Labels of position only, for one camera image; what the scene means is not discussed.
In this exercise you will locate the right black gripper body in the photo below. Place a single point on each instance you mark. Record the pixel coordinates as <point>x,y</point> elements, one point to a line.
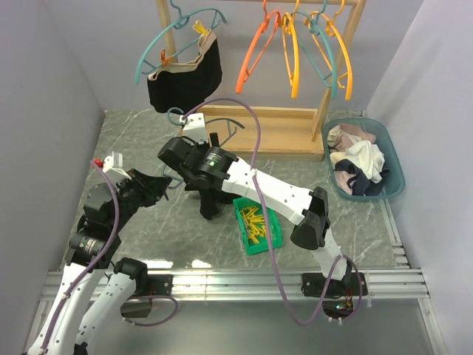
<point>214,139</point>

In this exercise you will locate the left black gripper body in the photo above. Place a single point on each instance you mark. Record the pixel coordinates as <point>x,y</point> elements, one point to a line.
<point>136,193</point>

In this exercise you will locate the black underwear front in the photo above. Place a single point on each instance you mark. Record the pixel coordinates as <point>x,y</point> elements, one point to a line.
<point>209,198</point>

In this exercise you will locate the black underwear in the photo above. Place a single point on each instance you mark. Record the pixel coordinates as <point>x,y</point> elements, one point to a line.
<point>209,198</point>
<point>186,85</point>

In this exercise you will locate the orange clothes hanger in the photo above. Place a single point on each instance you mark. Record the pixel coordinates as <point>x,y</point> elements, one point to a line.
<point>263,36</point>

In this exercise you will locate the white underwear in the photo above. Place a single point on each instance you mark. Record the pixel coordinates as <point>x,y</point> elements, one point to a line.
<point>368,158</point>

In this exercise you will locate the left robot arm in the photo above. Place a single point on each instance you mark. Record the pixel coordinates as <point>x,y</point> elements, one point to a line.
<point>96,266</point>

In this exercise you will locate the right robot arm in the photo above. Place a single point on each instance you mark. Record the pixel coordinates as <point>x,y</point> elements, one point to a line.
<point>221,176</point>

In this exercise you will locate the black underwear back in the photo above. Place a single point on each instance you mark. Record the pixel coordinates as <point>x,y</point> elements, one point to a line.
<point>186,85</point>

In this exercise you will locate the yellow clothespin on teal hanger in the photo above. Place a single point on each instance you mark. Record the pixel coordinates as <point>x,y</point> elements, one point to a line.
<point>199,28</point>

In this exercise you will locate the beige underwear in basket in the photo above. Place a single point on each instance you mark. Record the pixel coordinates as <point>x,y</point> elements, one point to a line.
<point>341,137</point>

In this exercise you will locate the yellow hanger left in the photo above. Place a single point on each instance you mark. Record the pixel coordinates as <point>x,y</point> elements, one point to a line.
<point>291,49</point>

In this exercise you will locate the navy underwear in basket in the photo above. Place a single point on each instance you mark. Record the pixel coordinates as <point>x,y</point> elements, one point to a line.
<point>353,181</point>

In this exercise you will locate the wooden clothes rack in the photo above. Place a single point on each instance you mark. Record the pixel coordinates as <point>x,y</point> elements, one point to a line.
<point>278,132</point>

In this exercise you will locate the green plastic bin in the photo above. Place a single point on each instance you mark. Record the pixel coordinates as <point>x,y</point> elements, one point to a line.
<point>275,228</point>

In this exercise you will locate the yellow clothespins in bin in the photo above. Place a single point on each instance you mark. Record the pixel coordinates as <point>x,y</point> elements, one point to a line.
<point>254,223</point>

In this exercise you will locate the teal laundry basket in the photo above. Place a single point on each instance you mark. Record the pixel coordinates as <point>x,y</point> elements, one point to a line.
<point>395,182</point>

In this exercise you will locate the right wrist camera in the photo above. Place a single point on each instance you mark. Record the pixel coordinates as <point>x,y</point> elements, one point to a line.
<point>194,127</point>

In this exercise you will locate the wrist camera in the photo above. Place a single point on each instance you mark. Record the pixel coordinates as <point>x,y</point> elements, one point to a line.
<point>194,127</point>
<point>112,166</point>

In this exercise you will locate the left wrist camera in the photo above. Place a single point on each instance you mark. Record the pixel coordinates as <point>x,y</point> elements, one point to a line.
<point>112,166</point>

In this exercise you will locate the aluminium mounting rail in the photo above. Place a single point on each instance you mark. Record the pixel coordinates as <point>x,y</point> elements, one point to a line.
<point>247,311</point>

